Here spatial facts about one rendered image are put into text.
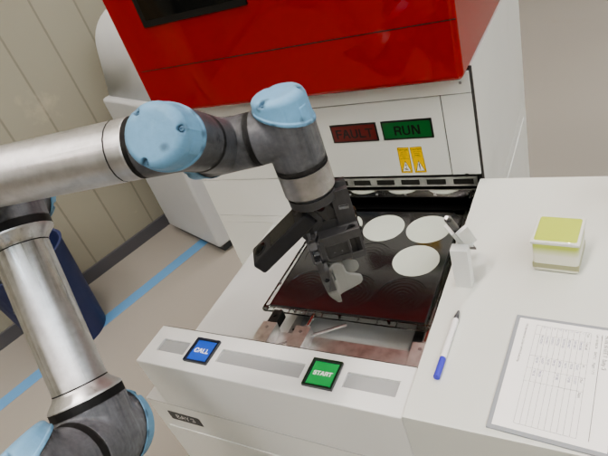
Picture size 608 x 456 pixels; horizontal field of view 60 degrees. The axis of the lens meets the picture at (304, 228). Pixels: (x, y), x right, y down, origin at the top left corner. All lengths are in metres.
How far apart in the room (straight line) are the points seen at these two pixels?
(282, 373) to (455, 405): 0.30
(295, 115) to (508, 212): 0.59
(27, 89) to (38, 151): 2.50
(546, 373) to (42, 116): 2.84
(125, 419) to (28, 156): 0.42
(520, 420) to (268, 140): 0.50
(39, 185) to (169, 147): 0.19
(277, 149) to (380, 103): 0.56
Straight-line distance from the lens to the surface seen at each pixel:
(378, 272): 1.14
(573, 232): 0.96
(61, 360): 0.88
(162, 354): 1.09
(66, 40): 3.27
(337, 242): 0.76
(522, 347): 0.87
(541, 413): 0.81
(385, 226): 1.26
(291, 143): 0.68
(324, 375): 0.90
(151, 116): 0.58
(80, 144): 0.65
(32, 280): 0.89
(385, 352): 1.01
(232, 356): 1.01
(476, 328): 0.90
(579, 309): 0.93
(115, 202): 3.43
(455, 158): 1.23
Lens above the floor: 1.64
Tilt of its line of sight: 33 degrees down
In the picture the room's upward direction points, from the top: 20 degrees counter-clockwise
